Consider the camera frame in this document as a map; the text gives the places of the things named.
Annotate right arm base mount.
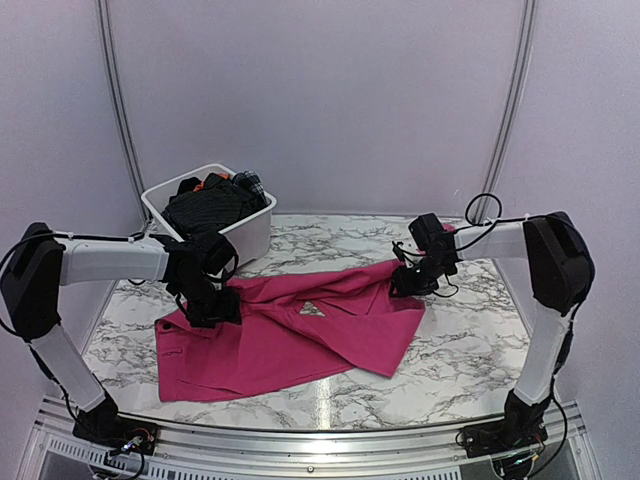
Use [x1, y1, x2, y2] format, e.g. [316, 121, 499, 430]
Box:
[455, 419, 548, 458]

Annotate magenta pink trousers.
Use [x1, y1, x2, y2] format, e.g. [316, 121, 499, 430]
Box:
[155, 260, 425, 402]

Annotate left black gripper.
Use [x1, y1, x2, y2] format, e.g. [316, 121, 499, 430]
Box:
[174, 273, 241, 327]

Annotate black striped garment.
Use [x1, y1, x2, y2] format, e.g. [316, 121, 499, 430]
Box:
[162, 173, 267, 240]

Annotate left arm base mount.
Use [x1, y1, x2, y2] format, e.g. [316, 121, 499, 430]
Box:
[73, 410, 159, 455]

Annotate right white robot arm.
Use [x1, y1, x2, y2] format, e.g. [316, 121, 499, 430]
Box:
[389, 212, 595, 456]

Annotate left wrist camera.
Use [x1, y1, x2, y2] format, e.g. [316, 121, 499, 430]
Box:
[194, 231, 239, 275]

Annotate right aluminium wall post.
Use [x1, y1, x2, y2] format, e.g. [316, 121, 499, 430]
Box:
[483, 0, 539, 194]

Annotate left aluminium wall post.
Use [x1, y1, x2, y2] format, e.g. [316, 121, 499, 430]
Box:
[95, 0, 151, 226]

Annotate plaid grey garment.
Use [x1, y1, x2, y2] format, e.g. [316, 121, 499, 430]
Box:
[232, 170, 264, 197]

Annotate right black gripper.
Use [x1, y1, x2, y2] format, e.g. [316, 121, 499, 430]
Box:
[389, 254, 453, 298]

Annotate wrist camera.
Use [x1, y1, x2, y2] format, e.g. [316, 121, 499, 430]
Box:
[194, 231, 239, 275]
[408, 213, 445, 252]

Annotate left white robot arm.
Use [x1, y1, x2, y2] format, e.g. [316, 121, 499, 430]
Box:
[1, 222, 241, 445]

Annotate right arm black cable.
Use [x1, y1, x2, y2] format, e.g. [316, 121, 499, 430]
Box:
[464, 193, 504, 225]

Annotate aluminium wall post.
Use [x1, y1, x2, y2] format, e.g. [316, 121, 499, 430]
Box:
[95, 0, 151, 226]
[483, 0, 539, 194]

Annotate white plastic laundry bin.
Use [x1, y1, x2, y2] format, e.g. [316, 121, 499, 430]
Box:
[141, 163, 277, 267]

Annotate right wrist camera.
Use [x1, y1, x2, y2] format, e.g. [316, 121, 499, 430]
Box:
[408, 213, 445, 252]

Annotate aluminium front rail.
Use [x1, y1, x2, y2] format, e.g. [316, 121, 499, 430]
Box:
[17, 397, 602, 479]

